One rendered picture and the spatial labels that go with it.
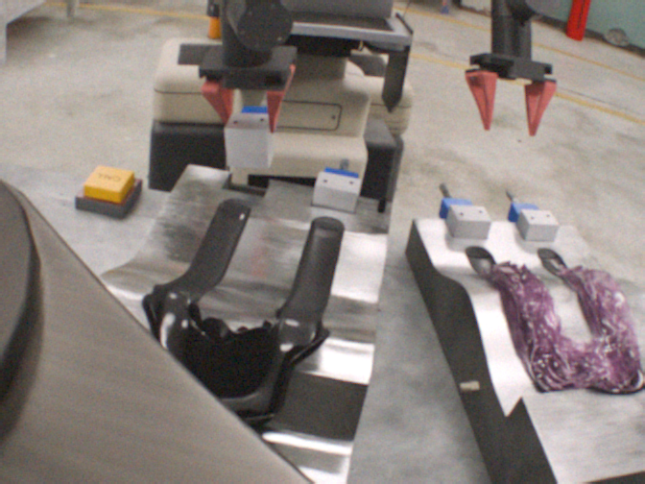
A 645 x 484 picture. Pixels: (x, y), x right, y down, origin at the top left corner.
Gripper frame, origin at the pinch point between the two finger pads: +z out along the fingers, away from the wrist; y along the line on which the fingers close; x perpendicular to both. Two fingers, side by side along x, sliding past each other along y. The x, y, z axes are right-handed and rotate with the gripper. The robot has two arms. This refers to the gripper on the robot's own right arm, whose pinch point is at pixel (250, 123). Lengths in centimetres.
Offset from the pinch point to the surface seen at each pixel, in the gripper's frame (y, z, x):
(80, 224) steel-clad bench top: -24.1, 13.7, -4.7
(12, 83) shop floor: -180, 104, 202
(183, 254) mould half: -4.0, 6.2, -16.6
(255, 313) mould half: 6.9, 1.0, -28.9
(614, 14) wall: 186, 162, 500
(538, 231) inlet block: 37.0, 15.9, 4.7
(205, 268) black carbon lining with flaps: -1.3, 6.9, -17.7
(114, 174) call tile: -21.6, 11.5, 4.0
